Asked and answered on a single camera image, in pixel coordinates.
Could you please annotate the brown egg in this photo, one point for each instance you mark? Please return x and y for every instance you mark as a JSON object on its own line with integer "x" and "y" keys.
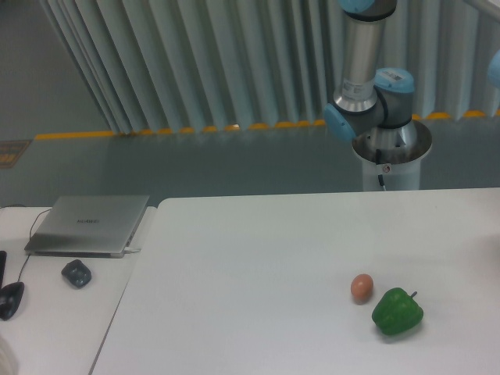
{"x": 361, "y": 288}

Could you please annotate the black device at left edge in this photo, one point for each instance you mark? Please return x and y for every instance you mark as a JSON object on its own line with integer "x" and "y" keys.
{"x": 3, "y": 257}

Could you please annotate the green bell pepper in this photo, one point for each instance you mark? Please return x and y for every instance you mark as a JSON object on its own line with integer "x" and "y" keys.
{"x": 397, "y": 312}

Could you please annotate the pleated grey curtain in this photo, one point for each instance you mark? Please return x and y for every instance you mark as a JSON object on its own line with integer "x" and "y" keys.
{"x": 175, "y": 65}

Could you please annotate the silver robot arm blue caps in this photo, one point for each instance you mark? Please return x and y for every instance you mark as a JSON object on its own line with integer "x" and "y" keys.
{"x": 357, "y": 78}

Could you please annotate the white cylindrical robot pedestal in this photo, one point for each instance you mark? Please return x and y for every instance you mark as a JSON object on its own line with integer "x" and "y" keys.
{"x": 390, "y": 172}

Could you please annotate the silver closed laptop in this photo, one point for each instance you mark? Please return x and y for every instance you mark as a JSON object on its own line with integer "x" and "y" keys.
{"x": 89, "y": 225}

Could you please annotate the black computer mouse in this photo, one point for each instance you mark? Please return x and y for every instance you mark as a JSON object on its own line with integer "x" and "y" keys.
{"x": 11, "y": 297}

